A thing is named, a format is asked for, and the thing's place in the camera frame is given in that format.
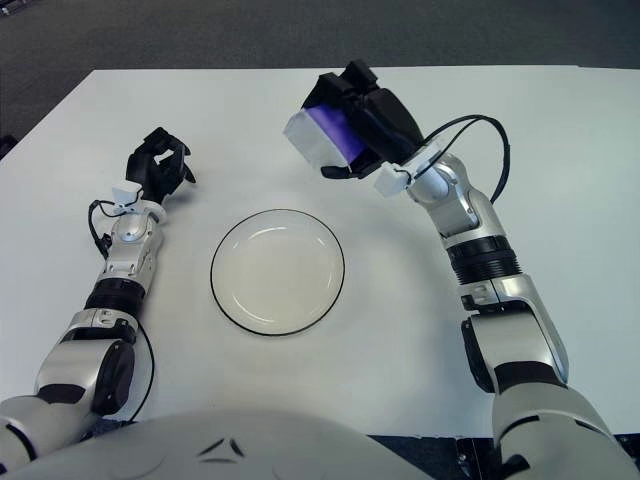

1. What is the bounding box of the thin black left elbow cable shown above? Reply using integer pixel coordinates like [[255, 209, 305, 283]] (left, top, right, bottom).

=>
[[117, 319, 156, 421]]

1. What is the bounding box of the purple tissue paper pack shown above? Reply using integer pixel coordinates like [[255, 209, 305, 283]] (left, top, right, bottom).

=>
[[282, 102, 369, 169]]

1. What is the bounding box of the white plate with black rim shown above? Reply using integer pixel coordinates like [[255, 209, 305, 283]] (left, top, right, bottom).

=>
[[209, 207, 346, 335]]

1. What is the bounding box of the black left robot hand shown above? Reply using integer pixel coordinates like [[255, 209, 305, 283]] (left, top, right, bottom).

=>
[[124, 127, 200, 204]]

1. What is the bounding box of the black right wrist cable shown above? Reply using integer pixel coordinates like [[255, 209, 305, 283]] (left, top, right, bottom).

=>
[[419, 114, 512, 204]]

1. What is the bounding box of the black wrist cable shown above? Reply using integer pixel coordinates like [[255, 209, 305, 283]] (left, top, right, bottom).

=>
[[419, 114, 512, 204], [87, 198, 121, 259]]

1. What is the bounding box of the white right wrist connector box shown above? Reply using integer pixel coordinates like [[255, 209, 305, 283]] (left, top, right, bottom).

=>
[[374, 162, 416, 197]]

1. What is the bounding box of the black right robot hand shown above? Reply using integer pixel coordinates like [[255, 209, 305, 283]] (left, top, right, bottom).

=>
[[304, 59, 424, 180]]

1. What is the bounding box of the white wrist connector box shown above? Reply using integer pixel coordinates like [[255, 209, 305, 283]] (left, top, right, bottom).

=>
[[374, 162, 416, 197], [110, 182, 144, 214]]

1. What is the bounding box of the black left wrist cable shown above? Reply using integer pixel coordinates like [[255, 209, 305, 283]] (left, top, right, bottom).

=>
[[87, 198, 121, 259]]

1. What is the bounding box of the silver robot torso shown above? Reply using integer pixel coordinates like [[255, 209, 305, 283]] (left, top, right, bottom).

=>
[[0, 405, 496, 480]]

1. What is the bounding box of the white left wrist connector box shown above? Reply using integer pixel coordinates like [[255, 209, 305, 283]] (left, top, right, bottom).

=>
[[110, 182, 144, 214]]

